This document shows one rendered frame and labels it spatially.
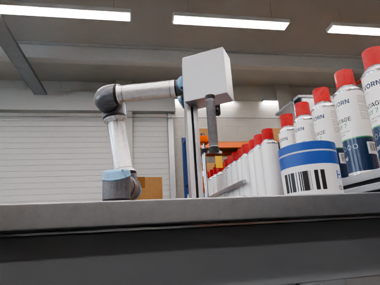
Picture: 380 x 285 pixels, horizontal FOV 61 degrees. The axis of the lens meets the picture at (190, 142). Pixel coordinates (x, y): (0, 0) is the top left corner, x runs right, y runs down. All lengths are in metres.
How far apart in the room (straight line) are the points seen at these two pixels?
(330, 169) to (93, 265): 0.27
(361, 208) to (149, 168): 5.50
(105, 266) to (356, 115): 0.49
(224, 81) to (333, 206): 0.91
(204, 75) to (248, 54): 4.44
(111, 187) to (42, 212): 1.08
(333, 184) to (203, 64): 0.92
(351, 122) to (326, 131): 0.07
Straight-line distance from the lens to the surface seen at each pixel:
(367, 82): 0.61
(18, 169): 6.08
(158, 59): 5.25
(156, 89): 1.45
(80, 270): 0.31
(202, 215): 0.28
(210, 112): 1.14
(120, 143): 1.55
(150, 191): 1.74
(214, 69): 1.22
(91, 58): 5.26
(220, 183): 1.33
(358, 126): 0.63
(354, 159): 0.62
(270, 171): 0.91
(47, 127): 6.16
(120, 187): 1.35
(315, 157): 0.40
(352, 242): 0.39
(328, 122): 0.70
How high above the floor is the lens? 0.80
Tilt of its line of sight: 16 degrees up
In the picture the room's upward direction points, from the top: 3 degrees counter-clockwise
